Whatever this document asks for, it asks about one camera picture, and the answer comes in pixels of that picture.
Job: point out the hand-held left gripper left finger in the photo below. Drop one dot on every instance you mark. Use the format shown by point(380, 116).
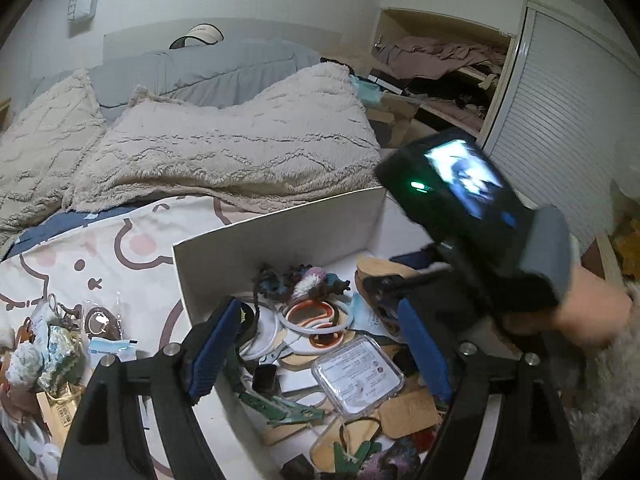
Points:
point(215, 345)

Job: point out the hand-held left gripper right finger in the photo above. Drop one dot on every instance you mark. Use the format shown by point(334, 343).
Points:
point(425, 350)

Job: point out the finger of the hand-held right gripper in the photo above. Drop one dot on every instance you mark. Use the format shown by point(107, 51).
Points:
point(407, 261)
point(390, 292)

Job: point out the black charger adapter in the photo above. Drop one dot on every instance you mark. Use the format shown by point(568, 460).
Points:
point(265, 378)

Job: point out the clear glass food container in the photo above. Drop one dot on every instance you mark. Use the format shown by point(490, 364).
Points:
point(357, 375)

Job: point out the brown and blue crochet pouch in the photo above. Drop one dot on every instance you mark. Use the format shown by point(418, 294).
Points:
point(300, 282)

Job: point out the white cardboard shoe box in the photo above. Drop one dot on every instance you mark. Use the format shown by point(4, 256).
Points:
point(280, 235)

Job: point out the person's right forearm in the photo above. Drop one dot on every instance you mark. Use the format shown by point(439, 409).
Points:
point(590, 310)

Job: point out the tan leather piece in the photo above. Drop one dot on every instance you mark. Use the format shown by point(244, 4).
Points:
point(385, 266)

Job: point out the square cork coaster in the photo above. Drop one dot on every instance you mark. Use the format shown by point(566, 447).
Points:
point(410, 407)

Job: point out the orange rimmed oval lid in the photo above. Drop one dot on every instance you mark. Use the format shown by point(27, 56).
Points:
point(312, 321)

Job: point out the green hair clip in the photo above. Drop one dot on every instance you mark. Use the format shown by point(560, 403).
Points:
point(287, 407)

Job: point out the white wipes packet blue print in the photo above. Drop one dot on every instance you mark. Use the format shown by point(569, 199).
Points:
point(112, 349)

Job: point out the brown item in clear bag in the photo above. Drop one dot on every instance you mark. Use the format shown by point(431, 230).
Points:
point(100, 321)

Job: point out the wooden stool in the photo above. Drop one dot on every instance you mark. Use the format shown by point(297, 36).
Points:
point(397, 115)

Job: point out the white louvred door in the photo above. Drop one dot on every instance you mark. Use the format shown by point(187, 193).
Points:
point(565, 110)

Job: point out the green glittery hair accessory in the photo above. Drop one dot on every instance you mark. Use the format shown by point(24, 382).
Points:
point(62, 357)

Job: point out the teal small box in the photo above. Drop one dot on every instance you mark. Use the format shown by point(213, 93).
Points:
point(367, 91)

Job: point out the white lace scrunchie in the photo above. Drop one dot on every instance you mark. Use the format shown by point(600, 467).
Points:
point(27, 365)

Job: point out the white fluffy rug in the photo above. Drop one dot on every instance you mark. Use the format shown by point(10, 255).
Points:
point(610, 400)

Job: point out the pile of pink clothes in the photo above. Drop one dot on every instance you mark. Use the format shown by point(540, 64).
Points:
point(435, 55)

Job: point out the beige fuzzy pillow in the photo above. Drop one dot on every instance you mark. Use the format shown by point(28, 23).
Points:
point(225, 150)
point(45, 140)

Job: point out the navy bed sheet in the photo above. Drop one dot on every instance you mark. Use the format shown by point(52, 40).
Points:
point(50, 235)

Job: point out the pale grey headboard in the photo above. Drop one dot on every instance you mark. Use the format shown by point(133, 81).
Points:
point(280, 32)

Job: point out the grey duvet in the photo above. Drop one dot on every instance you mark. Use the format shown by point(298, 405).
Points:
point(200, 75)

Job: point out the white visor cap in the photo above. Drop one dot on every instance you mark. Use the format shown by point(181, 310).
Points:
point(197, 35)

